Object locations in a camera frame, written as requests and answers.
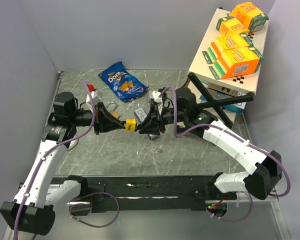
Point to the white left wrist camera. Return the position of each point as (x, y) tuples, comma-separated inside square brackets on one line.
[(96, 96)]

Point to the brass padlock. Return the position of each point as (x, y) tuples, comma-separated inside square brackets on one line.
[(113, 110)]

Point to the blue box under shelf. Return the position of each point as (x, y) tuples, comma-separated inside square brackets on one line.
[(235, 104)]

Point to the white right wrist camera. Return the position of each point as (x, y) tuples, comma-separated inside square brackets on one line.
[(155, 95)]

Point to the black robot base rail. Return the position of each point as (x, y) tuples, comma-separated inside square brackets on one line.
[(156, 192)]

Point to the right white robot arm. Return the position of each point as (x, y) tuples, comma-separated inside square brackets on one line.
[(262, 169)]

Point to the orange sponge pack top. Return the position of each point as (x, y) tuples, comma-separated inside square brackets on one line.
[(250, 16)]

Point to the orange sponge pack front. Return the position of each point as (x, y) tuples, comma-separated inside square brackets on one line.
[(236, 62)]

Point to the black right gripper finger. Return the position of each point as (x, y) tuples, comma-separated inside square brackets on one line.
[(150, 116), (149, 129)]

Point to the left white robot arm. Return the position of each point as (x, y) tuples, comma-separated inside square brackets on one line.
[(33, 210)]

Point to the white shelf with black frame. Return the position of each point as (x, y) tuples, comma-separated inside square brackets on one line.
[(200, 80)]

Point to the purple white toothpaste box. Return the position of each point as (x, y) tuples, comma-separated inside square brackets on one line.
[(140, 114)]

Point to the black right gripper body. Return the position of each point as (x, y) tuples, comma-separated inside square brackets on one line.
[(157, 117)]

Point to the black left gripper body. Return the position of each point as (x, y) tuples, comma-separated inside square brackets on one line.
[(99, 118)]

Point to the blue Doritos chip bag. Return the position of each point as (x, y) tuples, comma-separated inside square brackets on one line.
[(125, 86)]

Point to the orange sponge pack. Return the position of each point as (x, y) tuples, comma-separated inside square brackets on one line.
[(236, 62), (230, 25), (250, 16)]

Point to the white mesh scrubbing pad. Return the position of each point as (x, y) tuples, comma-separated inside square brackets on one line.
[(73, 144)]

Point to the yellow padlock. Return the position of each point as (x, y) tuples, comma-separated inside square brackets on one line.
[(130, 125)]

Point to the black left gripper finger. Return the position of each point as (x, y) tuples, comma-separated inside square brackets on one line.
[(111, 126), (104, 116)]

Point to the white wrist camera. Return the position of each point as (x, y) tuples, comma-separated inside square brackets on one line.
[(155, 95), (96, 96)]

